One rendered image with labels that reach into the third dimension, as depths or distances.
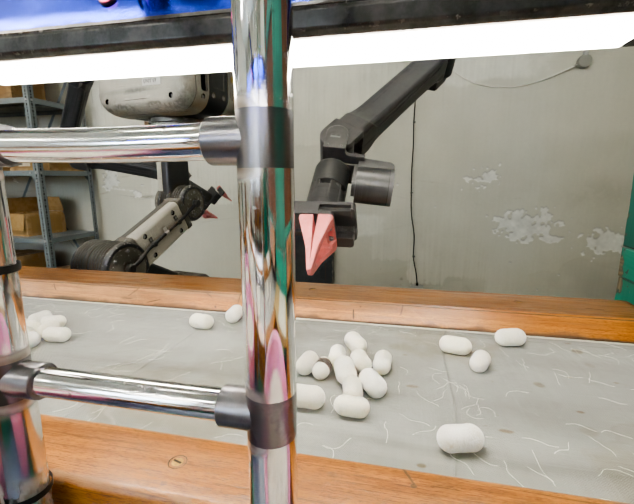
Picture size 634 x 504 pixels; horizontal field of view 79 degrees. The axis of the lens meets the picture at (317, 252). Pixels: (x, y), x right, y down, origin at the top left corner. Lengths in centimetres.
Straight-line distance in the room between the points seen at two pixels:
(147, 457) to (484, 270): 233
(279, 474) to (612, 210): 253
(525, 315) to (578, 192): 200
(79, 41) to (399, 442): 40
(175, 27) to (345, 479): 32
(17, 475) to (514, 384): 40
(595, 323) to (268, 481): 51
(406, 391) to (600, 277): 234
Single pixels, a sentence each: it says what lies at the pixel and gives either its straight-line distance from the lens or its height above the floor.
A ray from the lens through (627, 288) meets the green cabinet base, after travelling 76.
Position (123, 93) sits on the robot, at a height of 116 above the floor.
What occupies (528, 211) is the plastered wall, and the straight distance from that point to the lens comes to 250.
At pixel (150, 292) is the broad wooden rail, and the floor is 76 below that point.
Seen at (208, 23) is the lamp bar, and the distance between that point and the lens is 32.
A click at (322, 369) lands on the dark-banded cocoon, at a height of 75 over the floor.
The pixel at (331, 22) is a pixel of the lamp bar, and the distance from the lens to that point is 29.
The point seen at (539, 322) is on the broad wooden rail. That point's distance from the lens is 60.
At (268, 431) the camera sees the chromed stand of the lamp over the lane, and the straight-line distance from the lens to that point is 18.
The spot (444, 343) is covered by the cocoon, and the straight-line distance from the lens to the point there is 49.
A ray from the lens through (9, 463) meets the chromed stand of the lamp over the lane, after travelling 29.
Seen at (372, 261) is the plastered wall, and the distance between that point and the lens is 247.
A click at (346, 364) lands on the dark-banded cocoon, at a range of 40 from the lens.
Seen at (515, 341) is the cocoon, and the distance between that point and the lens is 53.
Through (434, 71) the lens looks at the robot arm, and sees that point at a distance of 86.
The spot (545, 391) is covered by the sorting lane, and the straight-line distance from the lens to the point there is 46.
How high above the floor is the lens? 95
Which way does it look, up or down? 11 degrees down
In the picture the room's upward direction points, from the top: straight up
